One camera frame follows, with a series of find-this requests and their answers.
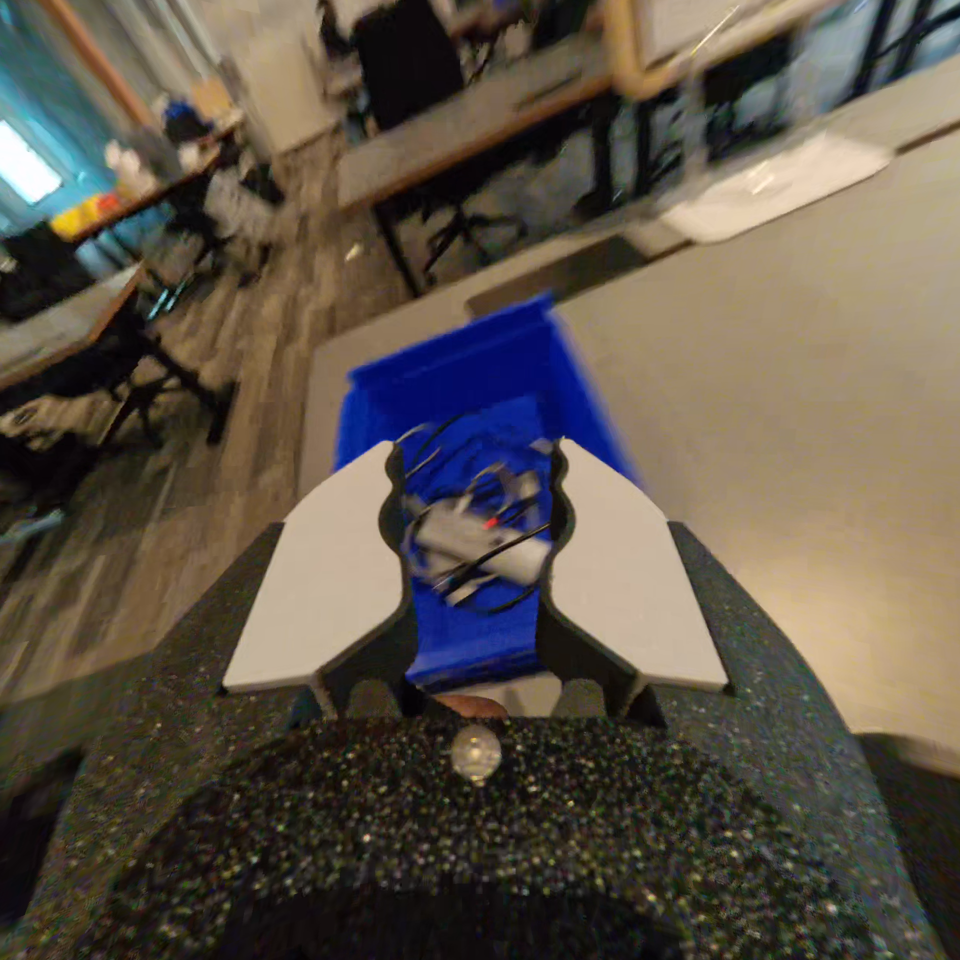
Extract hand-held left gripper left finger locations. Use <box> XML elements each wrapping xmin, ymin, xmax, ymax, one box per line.
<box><xmin>222</xmin><ymin>440</ymin><xmax>419</xmax><ymax>717</ymax></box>

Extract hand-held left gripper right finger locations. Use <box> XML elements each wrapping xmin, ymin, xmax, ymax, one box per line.
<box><xmin>534</xmin><ymin>437</ymin><xmax>731</xmax><ymax>720</ymax></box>

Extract white parts with black wires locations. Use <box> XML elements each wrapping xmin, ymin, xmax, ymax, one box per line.
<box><xmin>397</xmin><ymin>416</ymin><xmax>556</xmax><ymax>616</ymax></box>

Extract white usb hub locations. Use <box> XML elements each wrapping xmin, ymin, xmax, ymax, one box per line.
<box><xmin>408</xmin><ymin>495</ymin><xmax>552</xmax><ymax>590</ymax></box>

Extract blue plastic bin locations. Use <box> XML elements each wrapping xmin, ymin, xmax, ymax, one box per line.
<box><xmin>333</xmin><ymin>292</ymin><xmax>642</xmax><ymax>691</ymax></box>

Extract person's left hand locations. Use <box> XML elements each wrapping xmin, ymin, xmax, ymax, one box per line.
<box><xmin>433</xmin><ymin>693</ymin><xmax>510</xmax><ymax>721</ymax></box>

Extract grey table with wooden edge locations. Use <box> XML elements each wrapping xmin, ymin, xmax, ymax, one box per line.
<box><xmin>0</xmin><ymin>261</ymin><xmax>235</xmax><ymax>445</ymax></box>
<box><xmin>336</xmin><ymin>51</ymin><xmax>627</xmax><ymax>297</ymax></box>

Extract cluttered table with wooden edge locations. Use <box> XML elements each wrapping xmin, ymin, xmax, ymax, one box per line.
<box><xmin>0</xmin><ymin>112</ymin><xmax>250</xmax><ymax>252</ymax></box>

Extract white cabinet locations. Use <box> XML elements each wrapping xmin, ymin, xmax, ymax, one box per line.
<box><xmin>231</xmin><ymin>30</ymin><xmax>348</xmax><ymax>156</ymax></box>

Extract wooden framed poster board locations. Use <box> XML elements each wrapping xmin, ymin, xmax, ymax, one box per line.
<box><xmin>603</xmin><ymin>0</ymin><xmax>834</xmax><ymax>102</ymax></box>

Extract black office chair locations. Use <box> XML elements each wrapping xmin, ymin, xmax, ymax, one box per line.
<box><xmin>351</xmin><ymin>0</ymin><xmax>528</xmax><ymax>280</ymax></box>

